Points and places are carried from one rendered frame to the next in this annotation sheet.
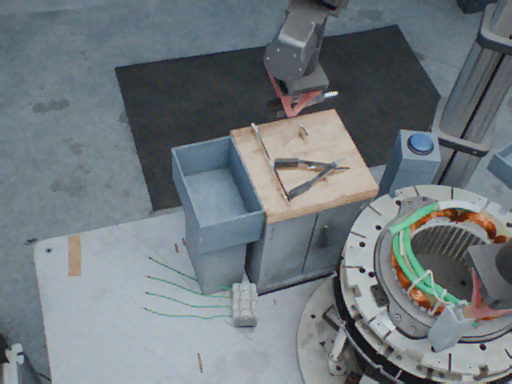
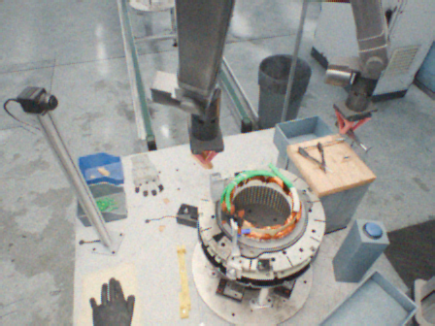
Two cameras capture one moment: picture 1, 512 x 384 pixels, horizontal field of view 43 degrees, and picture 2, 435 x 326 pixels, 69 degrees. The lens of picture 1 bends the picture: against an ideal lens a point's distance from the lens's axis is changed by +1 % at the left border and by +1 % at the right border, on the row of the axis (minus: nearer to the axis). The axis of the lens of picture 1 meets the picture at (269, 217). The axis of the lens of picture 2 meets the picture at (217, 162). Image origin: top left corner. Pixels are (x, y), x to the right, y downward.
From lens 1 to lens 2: 0.91 m
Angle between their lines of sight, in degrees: 58
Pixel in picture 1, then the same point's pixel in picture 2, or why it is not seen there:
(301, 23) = (345, 61)
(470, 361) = (204, 209)
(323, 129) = (355, 170)
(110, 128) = (420, 211)
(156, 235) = not seen: hidden behind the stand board
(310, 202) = (300, 161)
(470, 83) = not seen: outside the picture
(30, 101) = (418, 176)
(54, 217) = not seen: hidden behind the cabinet
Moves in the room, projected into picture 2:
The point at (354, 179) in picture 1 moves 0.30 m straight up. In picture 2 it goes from (321, 181) to (355, 94)
